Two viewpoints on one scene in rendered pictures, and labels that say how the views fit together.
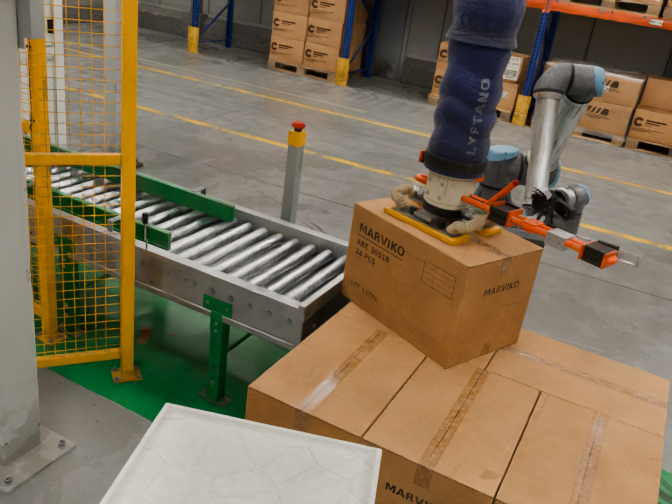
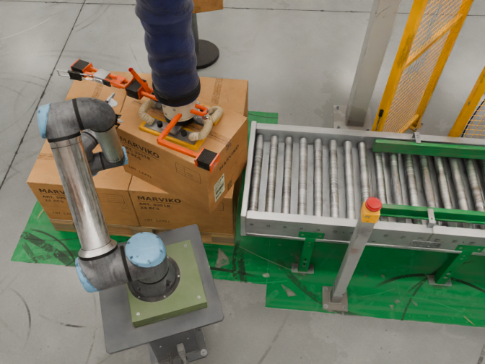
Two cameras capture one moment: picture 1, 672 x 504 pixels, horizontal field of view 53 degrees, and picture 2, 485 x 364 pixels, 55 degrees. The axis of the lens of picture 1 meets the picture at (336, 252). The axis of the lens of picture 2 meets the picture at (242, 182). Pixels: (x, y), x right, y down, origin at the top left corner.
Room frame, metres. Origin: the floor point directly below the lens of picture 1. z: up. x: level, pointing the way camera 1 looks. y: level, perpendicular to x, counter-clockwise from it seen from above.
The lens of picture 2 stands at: (4.04, -0.62, 2.68)
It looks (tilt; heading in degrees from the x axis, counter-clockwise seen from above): 53 degrees down; 161
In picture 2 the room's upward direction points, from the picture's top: straight up
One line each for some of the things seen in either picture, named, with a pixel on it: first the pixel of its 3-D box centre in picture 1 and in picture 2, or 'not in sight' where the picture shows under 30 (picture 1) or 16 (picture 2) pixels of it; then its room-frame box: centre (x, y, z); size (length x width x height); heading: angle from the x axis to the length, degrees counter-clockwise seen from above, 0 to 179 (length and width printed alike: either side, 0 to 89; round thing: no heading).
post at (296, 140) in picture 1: (287, 226); (350, 261); (3.18, 0.27, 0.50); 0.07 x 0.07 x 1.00; 66
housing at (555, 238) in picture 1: (559, 239); (102, 76); (2.02, -0.70, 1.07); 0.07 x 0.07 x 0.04; 45
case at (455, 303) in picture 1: (435, 272); (182, 146); (2.34, -0.39, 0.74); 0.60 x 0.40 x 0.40; 41
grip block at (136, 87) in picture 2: (505, 213); (136, 88); (2.18, -0.55, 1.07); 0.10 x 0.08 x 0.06; 135
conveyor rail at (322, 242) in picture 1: (173, 202); (460, 241); (3.26, 0.88, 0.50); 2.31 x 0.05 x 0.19; 66
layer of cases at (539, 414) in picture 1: (464, 429); (151, 146); (1.93, -0.54, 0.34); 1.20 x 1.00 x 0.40; 66
